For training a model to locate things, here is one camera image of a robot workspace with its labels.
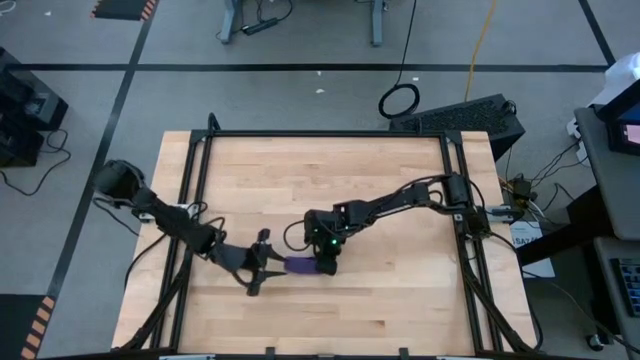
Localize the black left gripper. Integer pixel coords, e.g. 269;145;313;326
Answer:
209;228;287;297

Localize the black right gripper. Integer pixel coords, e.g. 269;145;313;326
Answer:
303;208;349;277

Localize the purple cloth towel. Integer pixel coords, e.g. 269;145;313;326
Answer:
283;255;322;276

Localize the black perforated computer tower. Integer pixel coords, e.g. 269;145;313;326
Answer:
388;92;527;163

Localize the white printed paper sheet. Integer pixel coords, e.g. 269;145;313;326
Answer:
509;219;557;280

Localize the black power adapter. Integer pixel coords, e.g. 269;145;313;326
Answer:
510;173;539;202

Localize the black power strip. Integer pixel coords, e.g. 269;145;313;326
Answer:
240;16;280;37

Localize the grey metal desk leg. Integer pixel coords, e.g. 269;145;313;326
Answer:
217;0;243;46
369;0;388;48

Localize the black orange hazard mat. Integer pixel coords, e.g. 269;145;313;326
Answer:
0;293;58;360
89;0;160;23

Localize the black desk base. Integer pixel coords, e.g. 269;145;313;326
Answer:
516;183;617;267

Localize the black caster wheel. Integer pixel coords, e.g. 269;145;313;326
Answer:
585;331;607;353

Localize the grey desk with keypad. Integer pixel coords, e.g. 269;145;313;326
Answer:
592;235;640;351

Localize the white power strip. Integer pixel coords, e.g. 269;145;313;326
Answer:
565;116;592;167

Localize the black equipment rack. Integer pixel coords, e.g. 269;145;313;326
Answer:
0;46;70;169

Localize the grey side desk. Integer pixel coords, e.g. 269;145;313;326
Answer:
573;105;640;242

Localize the black button keypad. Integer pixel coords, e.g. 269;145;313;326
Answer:
610;256;640;318

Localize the black framed monitor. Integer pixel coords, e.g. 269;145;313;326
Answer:
596;78;640;157

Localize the black hanging cable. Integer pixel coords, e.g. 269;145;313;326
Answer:
376;0;422;121

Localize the black floor cable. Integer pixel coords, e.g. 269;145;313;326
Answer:
0;128;73;198

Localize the yellow hanging cable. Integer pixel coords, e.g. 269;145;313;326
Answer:
463;0;500;103

